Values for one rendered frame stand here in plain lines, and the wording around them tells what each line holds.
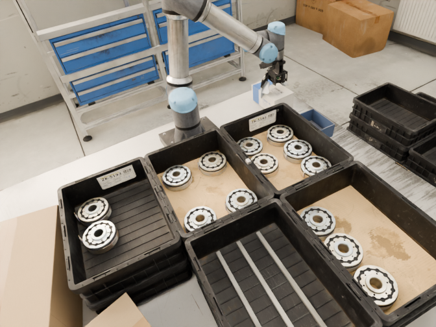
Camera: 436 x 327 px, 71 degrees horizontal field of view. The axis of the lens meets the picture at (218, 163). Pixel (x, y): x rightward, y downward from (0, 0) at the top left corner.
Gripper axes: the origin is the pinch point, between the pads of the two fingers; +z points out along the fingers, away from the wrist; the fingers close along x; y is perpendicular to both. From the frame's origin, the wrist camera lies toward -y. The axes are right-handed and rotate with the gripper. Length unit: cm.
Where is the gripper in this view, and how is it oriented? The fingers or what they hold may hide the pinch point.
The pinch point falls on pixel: (272, 93)
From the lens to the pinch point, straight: 165.3
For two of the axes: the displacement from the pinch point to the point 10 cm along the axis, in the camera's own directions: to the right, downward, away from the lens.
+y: 4.9, 5.7, -6.6
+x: 8.7, -4.0, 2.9
